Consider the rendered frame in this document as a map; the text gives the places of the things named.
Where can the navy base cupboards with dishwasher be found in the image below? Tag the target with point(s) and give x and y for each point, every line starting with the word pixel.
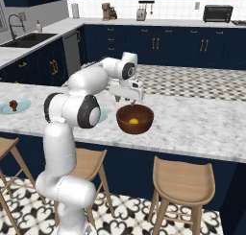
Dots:
pixel 179 47

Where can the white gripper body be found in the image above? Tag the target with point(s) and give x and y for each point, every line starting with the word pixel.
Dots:
pixel 128 92

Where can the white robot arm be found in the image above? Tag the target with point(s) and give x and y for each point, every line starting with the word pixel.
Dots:
pixel 64 111

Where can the white soap dispenser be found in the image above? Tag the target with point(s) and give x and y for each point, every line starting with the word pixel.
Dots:
pixel 39 27

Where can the yellow lemon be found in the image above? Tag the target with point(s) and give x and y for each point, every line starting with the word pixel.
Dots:
pixel 133 121

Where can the white paper towel roll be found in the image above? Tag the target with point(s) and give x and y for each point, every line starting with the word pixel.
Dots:
pixel 75 11

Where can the black toaster oven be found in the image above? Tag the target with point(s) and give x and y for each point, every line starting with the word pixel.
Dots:
pixel 217 13

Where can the navy island cabinet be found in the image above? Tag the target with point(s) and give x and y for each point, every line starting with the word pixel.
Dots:
pixel 134 171

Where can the silver toaster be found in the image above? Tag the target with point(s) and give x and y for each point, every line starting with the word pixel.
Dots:
pixel 141 15

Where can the light blue plate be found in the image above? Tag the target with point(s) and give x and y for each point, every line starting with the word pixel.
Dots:
pixel 103 114
pixel 24 105

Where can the brown wooden bowl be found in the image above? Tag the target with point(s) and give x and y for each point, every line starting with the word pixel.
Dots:
pixel 123 123

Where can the brown chicken drumstick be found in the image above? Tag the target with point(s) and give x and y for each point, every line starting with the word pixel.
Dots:
pixel 13 105

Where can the dark knife block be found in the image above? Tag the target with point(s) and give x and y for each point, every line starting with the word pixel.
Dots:
pixel 113 13

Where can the black rail with hanging tools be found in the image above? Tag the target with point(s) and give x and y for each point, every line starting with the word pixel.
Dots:
pixel 146 2

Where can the dark curved tap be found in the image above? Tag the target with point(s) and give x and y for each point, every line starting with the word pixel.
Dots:
pixel 12 24

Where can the navy base cupboards under sink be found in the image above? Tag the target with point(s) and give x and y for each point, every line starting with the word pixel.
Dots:
pixel 35 66

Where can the black hob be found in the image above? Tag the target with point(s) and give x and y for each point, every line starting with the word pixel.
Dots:
pixel 239 22

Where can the grey dishwasher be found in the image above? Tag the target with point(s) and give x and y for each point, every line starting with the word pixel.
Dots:
pixel 71 53

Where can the grey wall socket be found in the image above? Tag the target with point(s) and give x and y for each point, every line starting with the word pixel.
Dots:
pixel 22 16
pixel 197 5

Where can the wooden bar stool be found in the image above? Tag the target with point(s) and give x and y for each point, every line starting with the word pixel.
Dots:
pixel 182 181
pixel 6 146
pixel 89 162

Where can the dark sink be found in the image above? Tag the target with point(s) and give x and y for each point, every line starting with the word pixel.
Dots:
pixel 29 40

